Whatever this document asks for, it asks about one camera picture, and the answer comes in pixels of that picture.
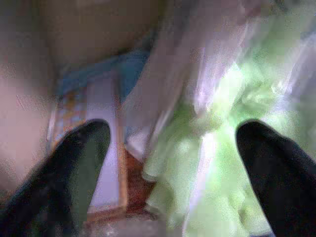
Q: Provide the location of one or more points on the pale green white fabric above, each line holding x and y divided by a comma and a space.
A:
217, 158

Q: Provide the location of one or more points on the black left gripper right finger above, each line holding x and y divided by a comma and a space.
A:
284, 187

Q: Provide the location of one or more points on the colourful picture book yellow border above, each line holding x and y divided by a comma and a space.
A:
74, 103

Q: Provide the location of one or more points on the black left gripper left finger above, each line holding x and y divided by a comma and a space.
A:
56, 187

